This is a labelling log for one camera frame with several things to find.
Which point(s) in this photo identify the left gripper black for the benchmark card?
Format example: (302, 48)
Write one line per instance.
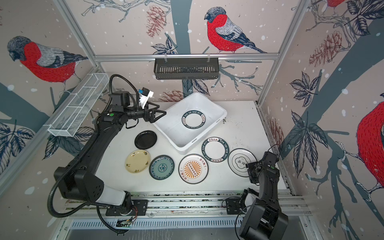
(148, 118)

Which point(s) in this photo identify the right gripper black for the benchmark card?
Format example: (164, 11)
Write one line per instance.
(252, 164)

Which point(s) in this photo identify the white plate black outline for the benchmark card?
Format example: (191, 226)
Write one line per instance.
(238, 160)

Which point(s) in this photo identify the white plastic bin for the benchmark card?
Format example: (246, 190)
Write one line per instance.
(182, 138)

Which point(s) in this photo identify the green rim plate small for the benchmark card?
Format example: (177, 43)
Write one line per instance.
(193, 119)

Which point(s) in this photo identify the green rim plate large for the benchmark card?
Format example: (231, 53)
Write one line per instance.
(215, 149)

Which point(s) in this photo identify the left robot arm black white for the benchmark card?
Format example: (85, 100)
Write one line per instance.
(77, 181)

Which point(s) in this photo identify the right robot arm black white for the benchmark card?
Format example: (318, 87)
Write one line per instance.
(264, 219)

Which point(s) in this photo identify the yellow plate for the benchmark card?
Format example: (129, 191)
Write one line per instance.
(137, 161)

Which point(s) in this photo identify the teal patterned plate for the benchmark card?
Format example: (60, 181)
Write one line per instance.
(161, 167)

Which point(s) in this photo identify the orange sunburst plate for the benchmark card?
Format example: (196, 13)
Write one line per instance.
(193, 169)

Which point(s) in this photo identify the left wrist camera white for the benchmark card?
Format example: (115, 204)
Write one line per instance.
(144, 94)

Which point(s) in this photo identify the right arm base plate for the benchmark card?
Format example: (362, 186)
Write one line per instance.
(234, 205)

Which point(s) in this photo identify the black hanging wall basket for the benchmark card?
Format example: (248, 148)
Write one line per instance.
(186, 68)

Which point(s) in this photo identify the white wire mesh basket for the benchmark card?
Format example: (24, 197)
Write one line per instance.
(81, 103)

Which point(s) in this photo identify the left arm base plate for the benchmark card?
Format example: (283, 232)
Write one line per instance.
(131, 208)

